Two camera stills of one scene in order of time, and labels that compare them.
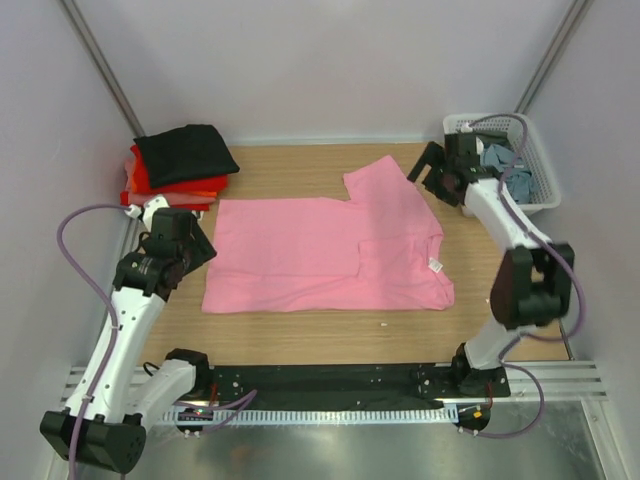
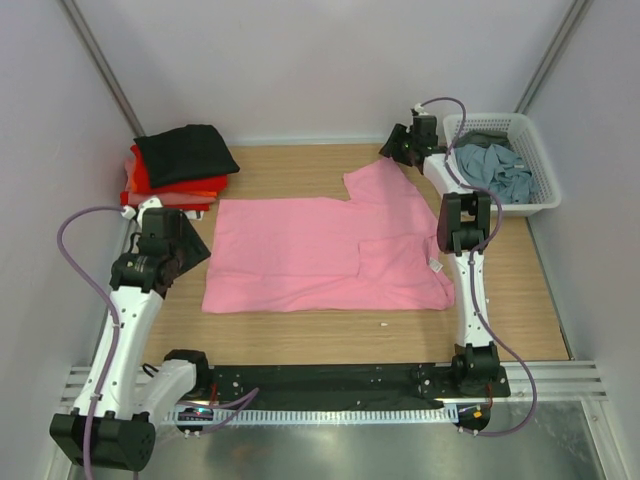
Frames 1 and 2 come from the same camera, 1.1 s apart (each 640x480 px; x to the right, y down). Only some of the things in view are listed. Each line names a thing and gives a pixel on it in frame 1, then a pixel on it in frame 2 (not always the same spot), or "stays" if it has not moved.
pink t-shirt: (379, 250) stays
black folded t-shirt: (184, 153) stays
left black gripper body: (179, 256) stays
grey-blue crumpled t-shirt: (519, 179) stays
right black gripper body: (447, 168) -> (411, 144)
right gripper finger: (433, 155) -> (397, 143)
